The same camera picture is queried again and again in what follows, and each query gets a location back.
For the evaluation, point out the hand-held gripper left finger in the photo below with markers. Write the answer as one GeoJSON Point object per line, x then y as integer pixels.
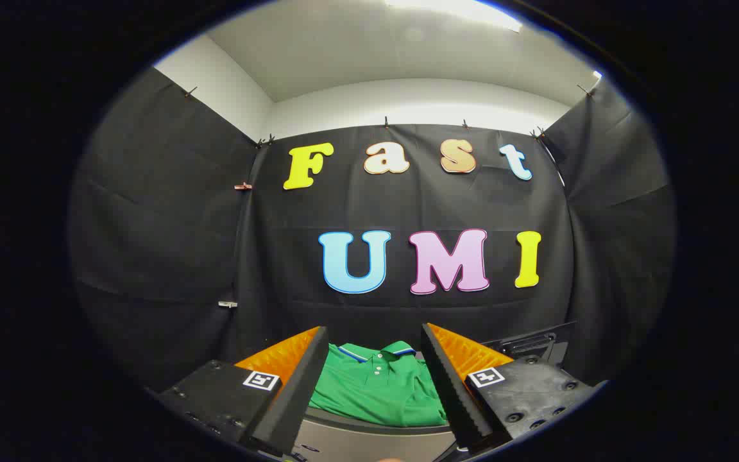
{"type": "Point", "coordinates": [302, 385]}

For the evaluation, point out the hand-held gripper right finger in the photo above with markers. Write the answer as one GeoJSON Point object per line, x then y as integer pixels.
{"type": "Point", "coordinates": [450, 385]}

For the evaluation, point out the green polo shirt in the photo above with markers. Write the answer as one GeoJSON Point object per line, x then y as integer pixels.
{"type": "Point", "coordinates": [376, 391]}

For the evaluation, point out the white clip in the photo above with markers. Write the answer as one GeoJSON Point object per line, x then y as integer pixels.
{"type": "Point", "coordinates": [228, 304]}

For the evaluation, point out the black backdrop cloth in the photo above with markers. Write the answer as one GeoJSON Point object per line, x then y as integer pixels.
{"type": "Point", "coordinates": [408, 205]}

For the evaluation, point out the row of black clips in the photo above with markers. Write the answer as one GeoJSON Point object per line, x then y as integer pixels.
{"type": "Point", "coordinates": [386, 122]}

